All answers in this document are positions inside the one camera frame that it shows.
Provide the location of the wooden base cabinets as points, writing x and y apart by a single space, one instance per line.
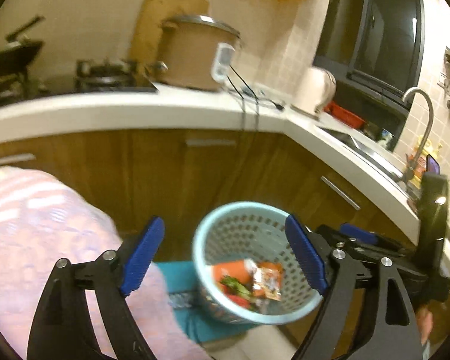
182 175

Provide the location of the red box on windowsill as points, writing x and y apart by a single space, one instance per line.
347 117

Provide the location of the white power meter plug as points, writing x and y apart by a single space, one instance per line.
222 62

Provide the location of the black gas stove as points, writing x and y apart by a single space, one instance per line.
89 77

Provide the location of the dark kitchen window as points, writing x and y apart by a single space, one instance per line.
374 45

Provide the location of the steel kitchen sink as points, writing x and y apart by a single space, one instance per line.
375 159

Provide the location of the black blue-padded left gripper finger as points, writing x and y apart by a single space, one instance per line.
62 326

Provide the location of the orange plastic bag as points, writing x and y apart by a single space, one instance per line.
240 300

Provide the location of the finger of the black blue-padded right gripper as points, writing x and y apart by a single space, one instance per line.
387 324

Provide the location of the light blue perforated trash basket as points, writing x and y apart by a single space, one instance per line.
252 230

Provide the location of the wooden cutting board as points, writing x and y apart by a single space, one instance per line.
147 34

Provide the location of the green leafy vegetable scrap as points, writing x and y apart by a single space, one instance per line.
229 285

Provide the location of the brown rice cooker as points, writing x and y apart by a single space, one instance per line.
186 51

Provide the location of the teal floor mat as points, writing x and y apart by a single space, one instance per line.
199 326

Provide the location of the panda snack wrapper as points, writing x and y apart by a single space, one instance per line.
267 281

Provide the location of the orange paper cup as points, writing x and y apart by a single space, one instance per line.
241 270

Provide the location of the black wok with lid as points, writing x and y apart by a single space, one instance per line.
20 51

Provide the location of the white electric kettle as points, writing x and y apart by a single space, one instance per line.
316 90

